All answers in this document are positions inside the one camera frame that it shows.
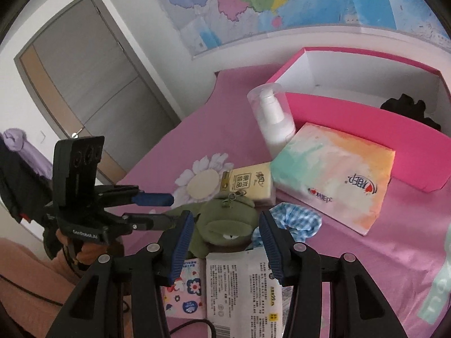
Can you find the person's left forearm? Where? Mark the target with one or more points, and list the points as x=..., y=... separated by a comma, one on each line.
x=24, y=278

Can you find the grey door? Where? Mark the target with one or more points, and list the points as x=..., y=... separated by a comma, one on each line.
x=88, y=70

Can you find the pink floral tissue pack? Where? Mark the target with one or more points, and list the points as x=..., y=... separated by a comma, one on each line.
x=192, y=288

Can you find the white wet wipes packet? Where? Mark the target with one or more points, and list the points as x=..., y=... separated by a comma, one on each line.
x=239, y=288

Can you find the person's left hand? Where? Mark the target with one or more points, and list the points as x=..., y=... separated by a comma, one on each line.
x=90, y=251

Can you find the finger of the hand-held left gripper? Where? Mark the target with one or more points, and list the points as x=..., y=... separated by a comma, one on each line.
x=148, y=222
x=155, y=199

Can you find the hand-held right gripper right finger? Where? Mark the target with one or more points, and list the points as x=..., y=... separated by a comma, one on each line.
x=271, y=250

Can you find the white pump lotion bottle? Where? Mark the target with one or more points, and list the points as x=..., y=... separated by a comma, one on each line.
x=274, y=130

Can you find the pink cardboard box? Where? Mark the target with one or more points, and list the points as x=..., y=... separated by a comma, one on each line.
x=338, y=119

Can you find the black cloth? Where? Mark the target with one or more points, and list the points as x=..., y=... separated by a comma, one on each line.
x=405, y=107

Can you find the purple clothing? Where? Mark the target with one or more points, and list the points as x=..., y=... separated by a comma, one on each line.
x=21, y=148

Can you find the pastel tissue pack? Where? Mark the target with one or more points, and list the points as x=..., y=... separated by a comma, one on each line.
x=327, y=176

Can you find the black clothing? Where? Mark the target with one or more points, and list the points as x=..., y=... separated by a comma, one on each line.
x=21, y=190

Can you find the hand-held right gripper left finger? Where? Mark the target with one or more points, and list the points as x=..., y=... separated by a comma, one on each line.
x=181, y=250

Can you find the yellow tissue pack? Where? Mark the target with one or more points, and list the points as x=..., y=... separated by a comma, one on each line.
x=250, y=179

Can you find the blue checked scrunchie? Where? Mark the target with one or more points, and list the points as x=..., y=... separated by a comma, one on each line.
x=299, y=218

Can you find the green frog plush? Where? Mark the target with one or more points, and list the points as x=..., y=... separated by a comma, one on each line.
x=218, y=225

